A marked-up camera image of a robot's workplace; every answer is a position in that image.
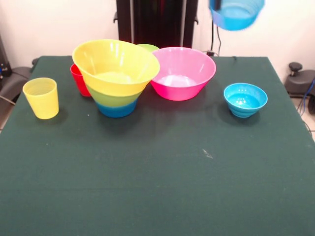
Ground pink plastic bowl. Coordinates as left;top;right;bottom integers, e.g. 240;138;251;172
150;46;217;102

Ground light blue plastic bowl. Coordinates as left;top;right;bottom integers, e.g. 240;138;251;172
223;83;269;118

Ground orange plastic bowl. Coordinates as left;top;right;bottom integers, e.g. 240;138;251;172
72;39;161;97

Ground large green plastic bowl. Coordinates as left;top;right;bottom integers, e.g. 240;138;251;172
86;85;143;109

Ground red plastic cup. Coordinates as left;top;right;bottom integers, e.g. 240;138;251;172
70;63;92;97

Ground small green plastic bowl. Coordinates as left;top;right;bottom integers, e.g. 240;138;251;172
136;43;160;53

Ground black floor stand base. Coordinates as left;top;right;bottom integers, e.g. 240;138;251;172
284;62;315;98
0;65;32;104

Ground yellow plastic cup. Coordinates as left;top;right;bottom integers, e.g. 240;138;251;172
22;77;60;120

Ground dark green tablecloth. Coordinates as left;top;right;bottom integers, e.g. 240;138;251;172
0;56;315;236

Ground black equipment box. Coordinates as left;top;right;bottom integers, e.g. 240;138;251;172
0;34;12;79

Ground black wall cable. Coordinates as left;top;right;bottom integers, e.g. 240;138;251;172
216;26;222;54
210;23;216;51

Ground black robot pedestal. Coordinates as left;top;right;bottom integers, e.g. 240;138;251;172
113;0;199;55

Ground blue cable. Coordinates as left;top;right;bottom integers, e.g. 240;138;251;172
297;78;315;116

